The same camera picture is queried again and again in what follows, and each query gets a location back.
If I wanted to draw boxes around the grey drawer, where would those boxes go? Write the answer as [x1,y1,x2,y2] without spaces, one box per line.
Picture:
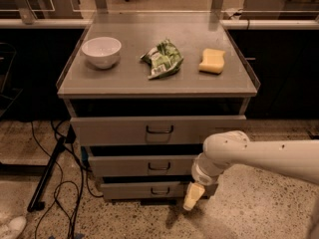
[89,155,195,177]
[101,181,189,200]
[71,116,246,146]

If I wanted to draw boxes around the yellow taped gripper finger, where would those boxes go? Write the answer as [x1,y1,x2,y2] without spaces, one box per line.
[183,182,205,211]

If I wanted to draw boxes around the grey drawer cabinet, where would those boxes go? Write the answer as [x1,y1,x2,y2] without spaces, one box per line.
[58,12,259,201]

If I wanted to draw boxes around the black metal floor bar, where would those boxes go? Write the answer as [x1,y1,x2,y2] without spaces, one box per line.
[27,137,65,212]

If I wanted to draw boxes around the green crumpled chip bag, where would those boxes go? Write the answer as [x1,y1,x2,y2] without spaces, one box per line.
[141,39,183,80]

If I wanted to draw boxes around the white gripper wrist block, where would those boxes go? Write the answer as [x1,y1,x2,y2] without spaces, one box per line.
[191,153,226,186]

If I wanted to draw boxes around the black floor cable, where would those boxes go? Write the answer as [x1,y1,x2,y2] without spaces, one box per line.
[29,119,104,239]

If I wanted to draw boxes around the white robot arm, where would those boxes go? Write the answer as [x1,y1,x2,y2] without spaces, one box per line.
[183,130,319,211]

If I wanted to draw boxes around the yellow sponge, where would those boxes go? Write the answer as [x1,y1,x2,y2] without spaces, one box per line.
[198,49,225,74]

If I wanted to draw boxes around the white shoe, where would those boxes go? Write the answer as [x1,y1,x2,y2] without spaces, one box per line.
[0,216,27,239]

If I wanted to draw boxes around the white horizontal rail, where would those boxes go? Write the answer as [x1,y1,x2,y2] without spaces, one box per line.
[0,19,319,30]

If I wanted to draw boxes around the white ceramic bowl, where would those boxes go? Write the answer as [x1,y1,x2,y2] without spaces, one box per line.
[81,37,122,69]

